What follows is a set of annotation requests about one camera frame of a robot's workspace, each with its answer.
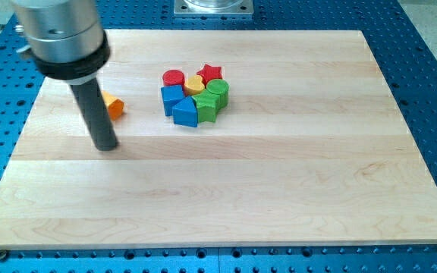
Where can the orange hexagon block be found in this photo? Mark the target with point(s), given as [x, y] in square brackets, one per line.
[114, 105]

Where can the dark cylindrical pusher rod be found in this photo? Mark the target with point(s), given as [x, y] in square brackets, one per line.
[95, 114]

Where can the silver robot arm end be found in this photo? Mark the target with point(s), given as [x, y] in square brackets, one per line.
[65, 38]

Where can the light wooden board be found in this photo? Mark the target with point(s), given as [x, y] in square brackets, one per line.
[312, 149]

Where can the green star block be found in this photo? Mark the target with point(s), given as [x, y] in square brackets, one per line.
[207, 106]

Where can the blue triangle block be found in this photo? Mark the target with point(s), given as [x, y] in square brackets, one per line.
[185, 113]

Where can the green cylinder block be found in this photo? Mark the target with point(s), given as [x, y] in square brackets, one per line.
[219, 87]

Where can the yellow heart block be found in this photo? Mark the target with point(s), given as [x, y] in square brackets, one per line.
[194, 85]

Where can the blue cube block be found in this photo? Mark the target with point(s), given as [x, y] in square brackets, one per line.
[171, 95]

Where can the red star block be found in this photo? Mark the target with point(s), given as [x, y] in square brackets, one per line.
[209, 72]

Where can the red cylinder block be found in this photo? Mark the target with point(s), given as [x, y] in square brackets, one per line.
[173, 77]

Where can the blue perforated metal table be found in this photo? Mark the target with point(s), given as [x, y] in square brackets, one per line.
[405, 59]

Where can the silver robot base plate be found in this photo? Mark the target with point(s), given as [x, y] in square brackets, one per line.
[212, 7]

